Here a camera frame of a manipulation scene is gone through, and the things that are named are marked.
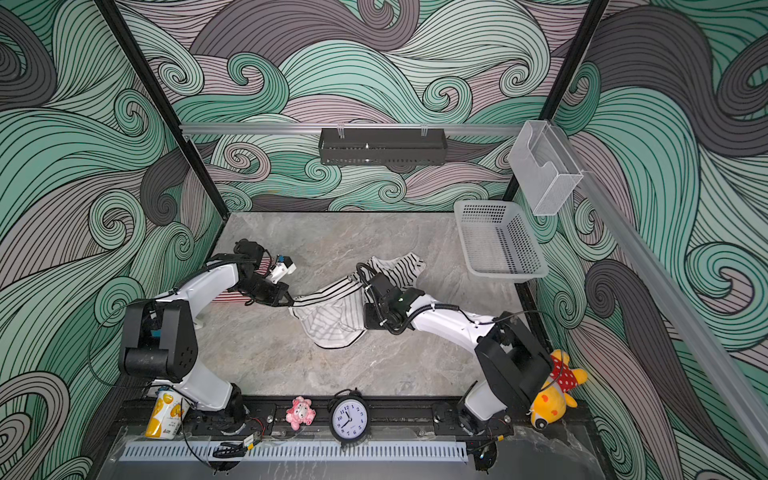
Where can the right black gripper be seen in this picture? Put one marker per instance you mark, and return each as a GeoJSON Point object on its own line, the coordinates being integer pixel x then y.
{"type": "Point", "coordinates": [368, 319]}

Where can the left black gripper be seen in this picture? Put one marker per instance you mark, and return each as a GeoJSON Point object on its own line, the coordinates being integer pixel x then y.
{"type": "Point", "coordinates": [280, 288]}

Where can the red white striped tank top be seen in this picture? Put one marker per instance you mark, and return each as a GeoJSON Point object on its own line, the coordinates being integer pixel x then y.
{"type": "Point", "coordinates": [227, 296]}

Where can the black white striped tank top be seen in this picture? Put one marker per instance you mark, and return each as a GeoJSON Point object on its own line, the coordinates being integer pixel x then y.
{"type": "Point", "coordinates": [333, 317]}

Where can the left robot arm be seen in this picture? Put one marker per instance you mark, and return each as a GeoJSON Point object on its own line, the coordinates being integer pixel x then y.
{"type": "Point", "coordinates": [159, 341]}

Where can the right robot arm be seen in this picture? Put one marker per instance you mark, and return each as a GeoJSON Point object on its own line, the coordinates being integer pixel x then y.
{"type": "Point", "coordinates": [513, 362]}

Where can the black alarm clock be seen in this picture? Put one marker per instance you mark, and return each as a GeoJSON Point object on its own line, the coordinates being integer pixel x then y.
{"type": "Point", "coordinates": [349, 417]}

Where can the grey plastic laundry basket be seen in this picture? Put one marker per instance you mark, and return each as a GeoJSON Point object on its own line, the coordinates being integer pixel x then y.
{"type": "Point", "coordinates": [498, 241]}

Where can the pink plush toy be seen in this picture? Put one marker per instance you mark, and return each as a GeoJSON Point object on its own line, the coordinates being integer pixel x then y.
{"type": "Point", "coordinates": [300, 413]}

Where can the yellow drink cup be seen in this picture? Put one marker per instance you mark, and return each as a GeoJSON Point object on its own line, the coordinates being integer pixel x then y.
{"type": "Point", "coordinates": [167, 415]}

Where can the yellow plush toy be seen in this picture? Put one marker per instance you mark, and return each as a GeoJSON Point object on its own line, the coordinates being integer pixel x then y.
{"type": "Point", "coordinates": [554, 398]}

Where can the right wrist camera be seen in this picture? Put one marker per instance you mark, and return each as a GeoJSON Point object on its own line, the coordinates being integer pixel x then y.
{"type": "Point", "coordinates": [378, 284]}

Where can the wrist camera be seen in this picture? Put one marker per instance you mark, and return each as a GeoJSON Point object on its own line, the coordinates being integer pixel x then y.
{"type": "Point", "coordinates": [273, 269]}
{"type": "Point", "coordinates": [378, 284]}

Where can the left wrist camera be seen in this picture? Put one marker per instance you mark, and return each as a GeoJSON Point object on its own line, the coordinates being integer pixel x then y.
{"type": "Point", "coordinates": [273, 269]}

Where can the black wall shelf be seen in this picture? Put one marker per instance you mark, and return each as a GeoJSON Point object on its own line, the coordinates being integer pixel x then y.
{"type": "Point", "coordinates": [389, 148]}

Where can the aluminium rail back wall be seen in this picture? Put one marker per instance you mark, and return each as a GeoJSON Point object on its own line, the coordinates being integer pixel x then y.
{"type": "Point", "coordinates": [289, 128]}

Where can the aluminium rail wall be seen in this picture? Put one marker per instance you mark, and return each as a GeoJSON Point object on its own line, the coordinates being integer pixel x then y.
{"type": "Point", "coordinates": [289, 128]}
{"type": "Point", "coordinates": [669, 192]}

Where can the white slotted cable duct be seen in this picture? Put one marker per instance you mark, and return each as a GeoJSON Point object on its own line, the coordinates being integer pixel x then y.
{"type": "Point", "coordinates": [300, 451]}

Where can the clear wall-mounted bin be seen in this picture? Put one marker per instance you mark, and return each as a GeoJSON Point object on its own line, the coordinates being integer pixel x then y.
{"type": "Point", "coordinates": [544, 163]}

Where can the aluminium rail right wall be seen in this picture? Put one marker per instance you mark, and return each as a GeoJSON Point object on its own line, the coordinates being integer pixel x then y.
{"type": "Point", "coordinates": [669, 192]}

